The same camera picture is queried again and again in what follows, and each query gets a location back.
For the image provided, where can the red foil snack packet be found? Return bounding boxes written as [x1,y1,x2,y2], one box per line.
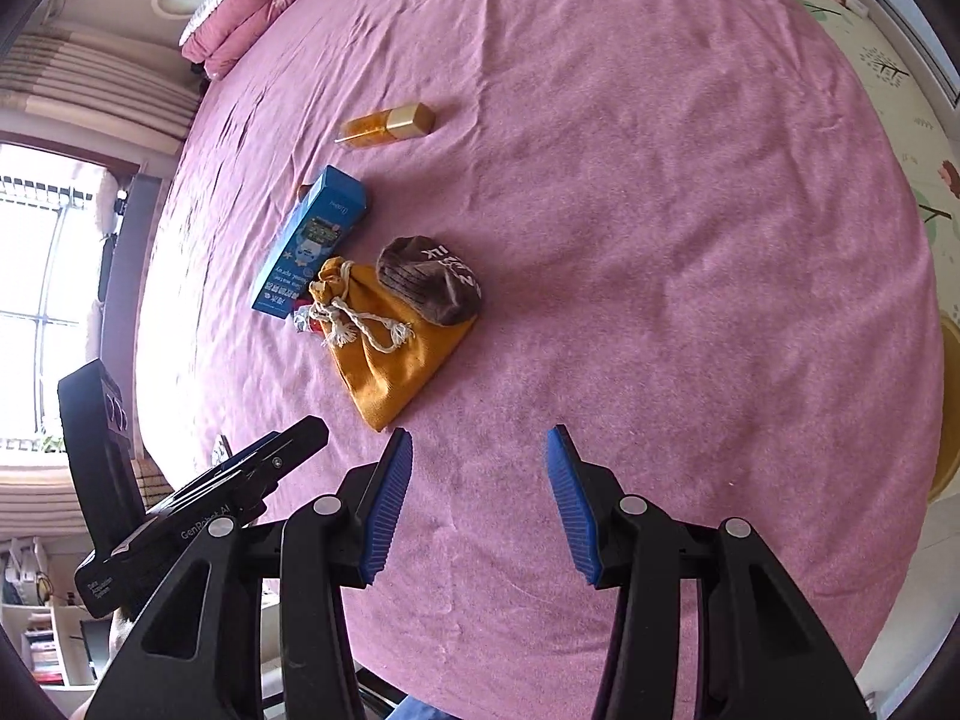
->
[290,302,325,337]

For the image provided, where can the mustard drawstring pouch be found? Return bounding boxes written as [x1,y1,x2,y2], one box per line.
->
[306,257,475,431]

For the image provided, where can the blue carton box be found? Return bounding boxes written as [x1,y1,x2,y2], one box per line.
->
[249,166,368,319]

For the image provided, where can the yellow trash bin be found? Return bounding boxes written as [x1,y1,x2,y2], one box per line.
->
[928,314,960,504]

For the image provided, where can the white smartphone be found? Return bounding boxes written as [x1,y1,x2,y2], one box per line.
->
[210,434,233,466]

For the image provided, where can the brown patterned sock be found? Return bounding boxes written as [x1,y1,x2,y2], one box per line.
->
[376,236,483,327]

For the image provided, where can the amber perfume bottle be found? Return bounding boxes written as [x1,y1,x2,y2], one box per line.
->
[335,103,436,148]

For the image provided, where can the pink bed sheet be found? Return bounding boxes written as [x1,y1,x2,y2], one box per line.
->
[137,0,944,718]

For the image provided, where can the beige curtain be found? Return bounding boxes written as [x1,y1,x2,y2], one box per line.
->
[2,28,202,156]

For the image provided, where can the folded pink quilt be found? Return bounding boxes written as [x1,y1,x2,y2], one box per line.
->
[181,0,295,82]

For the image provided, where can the cartoon play mat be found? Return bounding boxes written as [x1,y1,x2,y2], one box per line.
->
[757,0,960,257]

